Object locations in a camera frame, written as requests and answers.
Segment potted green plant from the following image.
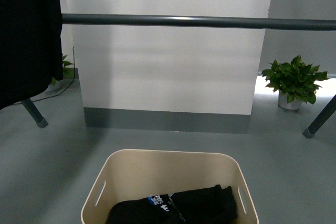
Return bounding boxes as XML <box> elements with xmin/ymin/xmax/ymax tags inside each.
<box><xmin>261</xmin><ymin>55</ymin><xmax>329</xmax><ymax>111</ymax></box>
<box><xmin>46</xmin><ymin>54</ymin><xmax>76</xmax><ymax>92</ymax></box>

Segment right potted green plant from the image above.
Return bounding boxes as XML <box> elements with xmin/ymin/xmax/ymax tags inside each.
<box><xmin>261</xmin><ymin>55</ymin><xmax>329</xmax><ymax>111</ymax></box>

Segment beige plastic laundry hamper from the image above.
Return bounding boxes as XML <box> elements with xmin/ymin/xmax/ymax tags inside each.
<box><xmin>81</xmin><ymin>149</ymin><xmax>259</xmax><ymax>223</ymax></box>

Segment black printed t-shirt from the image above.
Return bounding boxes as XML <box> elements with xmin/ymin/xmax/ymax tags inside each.
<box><xmin>106</xmin><ymin>185</ymin><xmax>238</xmax><ymax>223</ymax></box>

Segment black hanging garment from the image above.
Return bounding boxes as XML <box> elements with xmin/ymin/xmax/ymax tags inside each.
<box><xmin>1</xmin><ymin>0</ymin><xmax>64</xmax><ymax>108</ymax></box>

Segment black floor cable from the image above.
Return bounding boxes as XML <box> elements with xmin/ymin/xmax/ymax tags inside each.
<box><xmin>12</xmin><ymin>69</ymin><xmax>78</xmax><ymax>105</ymax></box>

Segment grey clothes rack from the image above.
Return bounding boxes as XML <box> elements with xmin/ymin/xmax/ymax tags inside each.
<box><xmin>20</xmin><ymin>13</ymin><xmax>336</xmax><ymax>139</ymax></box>

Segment left potted green plant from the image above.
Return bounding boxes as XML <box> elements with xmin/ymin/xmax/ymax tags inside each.
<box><xmin>46</xmin><ymin>54</ymin><xmax>76</xmax><ymax>92</ymax></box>

